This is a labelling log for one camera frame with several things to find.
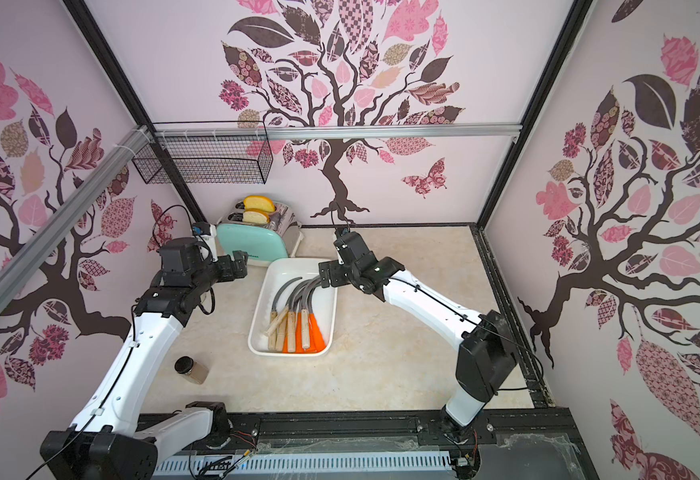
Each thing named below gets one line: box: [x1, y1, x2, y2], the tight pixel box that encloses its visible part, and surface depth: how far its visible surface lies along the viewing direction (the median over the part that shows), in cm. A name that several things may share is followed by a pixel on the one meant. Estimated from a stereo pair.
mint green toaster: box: [217, 200, 304, 263], surface depth 102 cm
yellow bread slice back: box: [243, 195, 275, 213], surface depth 102 cm
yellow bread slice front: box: [242, 208, 271, 224], surface depth 100 cm
